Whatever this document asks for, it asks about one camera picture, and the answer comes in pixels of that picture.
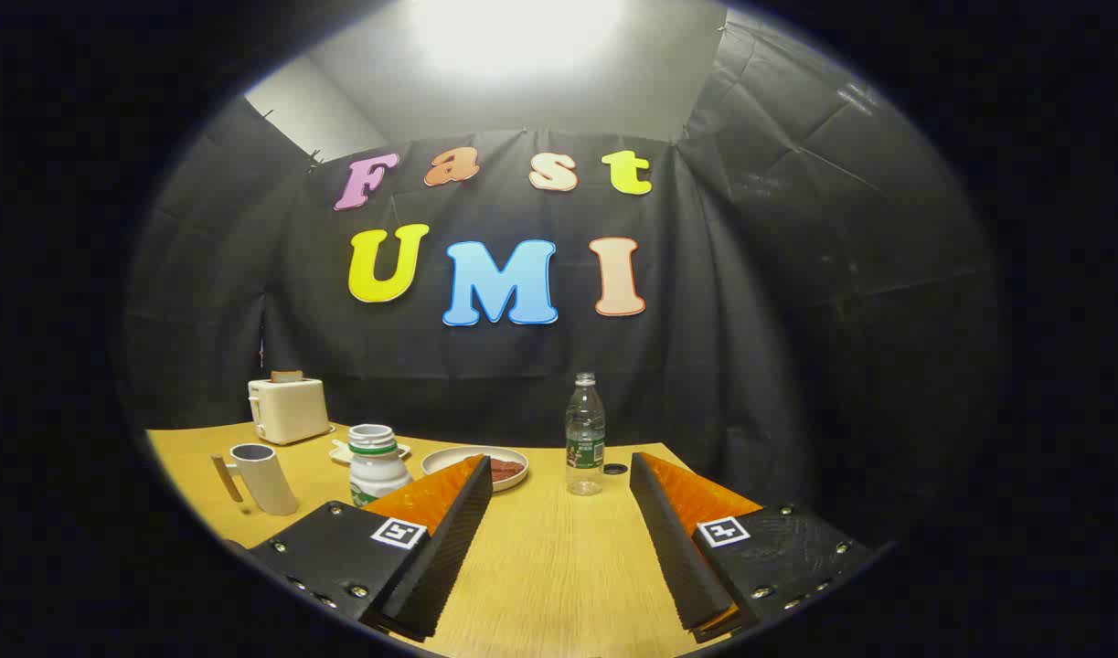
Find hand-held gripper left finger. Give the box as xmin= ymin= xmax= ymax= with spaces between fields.
xmin=246 ymin=454 xmax=494 ymax=642

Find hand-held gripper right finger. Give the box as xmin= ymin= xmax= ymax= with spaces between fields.
xmin=629 ymin=451 xmax=875 ymax=644

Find white juice bottle green label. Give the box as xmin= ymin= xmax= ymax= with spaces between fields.
xmin=348 ymin=424 xmax=413 ymax=508

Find white cup wooden handle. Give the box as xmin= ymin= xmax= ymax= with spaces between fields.
xmin=211 ymin=443 xmax=300 ymax=517

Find clear plastic water bottle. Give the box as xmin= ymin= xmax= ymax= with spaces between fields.
xmin=565 ymin=372 xmax=607 ymax=497

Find round white plate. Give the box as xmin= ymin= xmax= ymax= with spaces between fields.
xmin=421 ymin=445 xmax=529 ymax=494

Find wooden table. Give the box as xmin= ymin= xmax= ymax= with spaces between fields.
xmin=145 ymin=422 xmax=761 ymax=658

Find white divided dish with beans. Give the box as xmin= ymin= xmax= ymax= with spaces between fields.
xmin=329 ymin=439 xmax=411 ymax=465

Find black backdrop cloth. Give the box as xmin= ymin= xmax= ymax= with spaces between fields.
xmin=120 ymin=23 xmax=998 ymax=549

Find cream toaster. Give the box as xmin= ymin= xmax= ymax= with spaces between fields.
xmin=248 ymin=377 xmax=332 ymax=446

